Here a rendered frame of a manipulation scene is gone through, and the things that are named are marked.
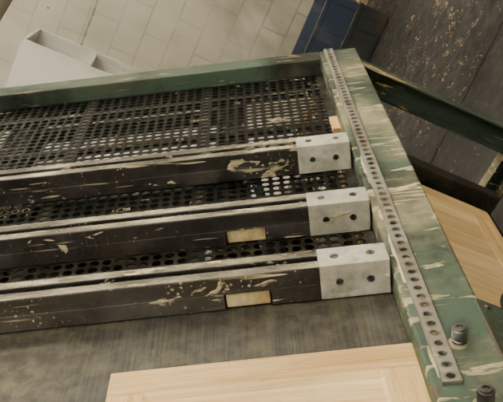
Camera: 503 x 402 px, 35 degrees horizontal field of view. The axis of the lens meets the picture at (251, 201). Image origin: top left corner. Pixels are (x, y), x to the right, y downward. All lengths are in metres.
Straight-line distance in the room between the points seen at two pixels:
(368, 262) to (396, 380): 0.26
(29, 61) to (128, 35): 1.49
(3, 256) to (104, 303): 0.34
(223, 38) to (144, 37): 0.61
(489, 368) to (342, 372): 0.22
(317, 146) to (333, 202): 0.30
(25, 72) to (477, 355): 4.05
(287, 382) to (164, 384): 0.19
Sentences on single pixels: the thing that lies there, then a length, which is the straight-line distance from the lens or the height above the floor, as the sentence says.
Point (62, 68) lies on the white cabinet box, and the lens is 4.96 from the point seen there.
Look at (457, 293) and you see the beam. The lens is 1.40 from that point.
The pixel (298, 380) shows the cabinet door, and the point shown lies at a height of 1.05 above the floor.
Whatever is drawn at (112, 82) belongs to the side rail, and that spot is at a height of 1.48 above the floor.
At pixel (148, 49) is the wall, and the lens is 6.31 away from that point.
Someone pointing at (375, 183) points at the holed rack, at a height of 0.89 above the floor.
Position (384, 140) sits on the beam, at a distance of 1.96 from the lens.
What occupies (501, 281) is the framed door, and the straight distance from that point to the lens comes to 2.22.
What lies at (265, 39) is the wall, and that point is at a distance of 6.34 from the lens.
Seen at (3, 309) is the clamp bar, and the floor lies 1.51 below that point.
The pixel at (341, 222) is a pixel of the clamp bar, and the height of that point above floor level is 0.95.
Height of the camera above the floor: 1.47
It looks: 12 degrees down
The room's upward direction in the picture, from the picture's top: 68 degrees counter-clockwise
